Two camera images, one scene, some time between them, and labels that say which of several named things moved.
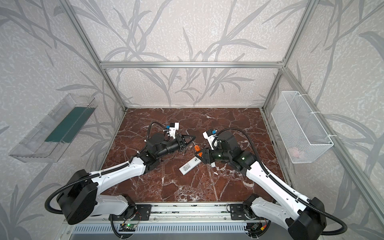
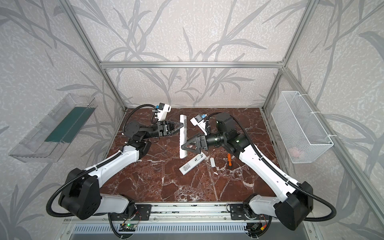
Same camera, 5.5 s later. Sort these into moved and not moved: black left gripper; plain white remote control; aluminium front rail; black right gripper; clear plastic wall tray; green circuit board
Moved: black right gripper; black left gripper
Not moved: clear plastic wall tray; plain white remote control; green circuit board; aluminium front rail
